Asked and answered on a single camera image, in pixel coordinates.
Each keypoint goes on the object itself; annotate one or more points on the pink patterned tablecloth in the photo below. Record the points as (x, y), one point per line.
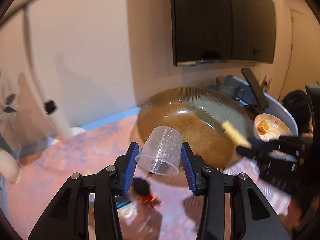
(170, 188)

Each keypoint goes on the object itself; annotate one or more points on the yellow rectangular block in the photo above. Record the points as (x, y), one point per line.
(234, 135)

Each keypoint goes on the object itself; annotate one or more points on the white floor lamp pole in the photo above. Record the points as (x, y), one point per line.
(50, 108)

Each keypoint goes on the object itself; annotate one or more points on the small doll figure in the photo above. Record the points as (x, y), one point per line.
(142, 191)

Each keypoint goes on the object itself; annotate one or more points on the grey glass mug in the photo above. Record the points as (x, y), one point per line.
(229, 87)

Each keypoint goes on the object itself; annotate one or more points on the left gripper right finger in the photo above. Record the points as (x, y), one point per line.
(252, 216)

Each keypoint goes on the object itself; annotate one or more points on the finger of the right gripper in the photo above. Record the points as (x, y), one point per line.
(260, 147)

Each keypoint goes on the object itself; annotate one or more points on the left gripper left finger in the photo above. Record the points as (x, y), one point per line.
(66, 216)

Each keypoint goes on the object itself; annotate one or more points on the blue grey tray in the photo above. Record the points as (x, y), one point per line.
(249, 104)

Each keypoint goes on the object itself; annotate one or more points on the black remote control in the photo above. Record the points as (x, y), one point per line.
(257, 91)

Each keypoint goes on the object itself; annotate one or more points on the small plate with food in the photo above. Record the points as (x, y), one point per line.
(268, 127)

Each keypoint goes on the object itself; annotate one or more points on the clear plastic measuring cup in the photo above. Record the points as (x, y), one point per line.
(161, 153)

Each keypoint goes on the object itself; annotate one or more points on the amber ribbed glass bowl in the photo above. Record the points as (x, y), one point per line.
(197, 114)

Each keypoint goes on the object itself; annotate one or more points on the blue white card packet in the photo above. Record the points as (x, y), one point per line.
(126, 208)

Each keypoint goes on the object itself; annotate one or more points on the black wall television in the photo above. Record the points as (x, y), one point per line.
(208, 31)

